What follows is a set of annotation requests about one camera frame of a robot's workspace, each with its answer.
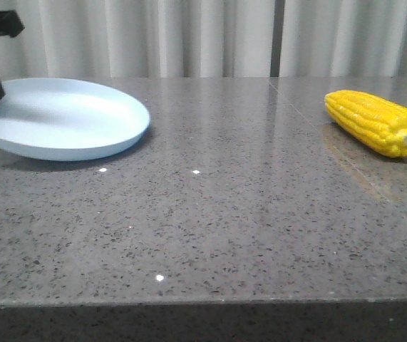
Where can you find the light blue plate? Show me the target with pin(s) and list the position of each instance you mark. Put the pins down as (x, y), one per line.
(62, 119)

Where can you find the yellow corn cob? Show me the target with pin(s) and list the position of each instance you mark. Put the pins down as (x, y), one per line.
(376, 122)

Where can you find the white curtain left panel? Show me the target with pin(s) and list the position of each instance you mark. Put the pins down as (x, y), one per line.
(155, 39)

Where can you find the white curtain panel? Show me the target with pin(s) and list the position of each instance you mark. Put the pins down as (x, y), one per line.
(344, 38)
(155, 39)

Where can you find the white curtain right panel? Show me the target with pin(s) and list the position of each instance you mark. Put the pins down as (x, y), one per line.
(344, 38)

